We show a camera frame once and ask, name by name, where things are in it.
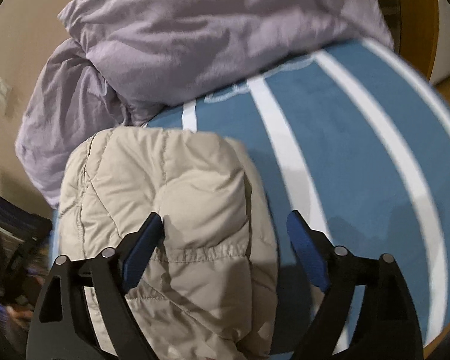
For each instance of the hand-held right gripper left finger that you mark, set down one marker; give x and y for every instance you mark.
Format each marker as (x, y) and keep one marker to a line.
(142, 255)

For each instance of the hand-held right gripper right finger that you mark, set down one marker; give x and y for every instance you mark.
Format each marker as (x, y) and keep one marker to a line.
(307, 255)

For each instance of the beige puffer jacket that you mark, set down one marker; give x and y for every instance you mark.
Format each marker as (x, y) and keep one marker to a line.
(187, 195)

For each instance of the blue white striped bed sheet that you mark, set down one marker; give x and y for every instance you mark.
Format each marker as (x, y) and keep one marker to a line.
(341, 138)

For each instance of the lavender duvet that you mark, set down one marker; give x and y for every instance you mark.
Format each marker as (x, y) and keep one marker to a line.
(195, 30)

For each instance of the dark wall picture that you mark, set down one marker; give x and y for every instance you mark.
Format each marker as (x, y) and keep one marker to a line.
(18, 213)

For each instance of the white wall light switch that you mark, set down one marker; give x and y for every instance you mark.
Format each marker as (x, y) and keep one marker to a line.
(2, 95)

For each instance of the wooden door frame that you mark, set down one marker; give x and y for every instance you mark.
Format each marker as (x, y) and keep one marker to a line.
(425, 15)

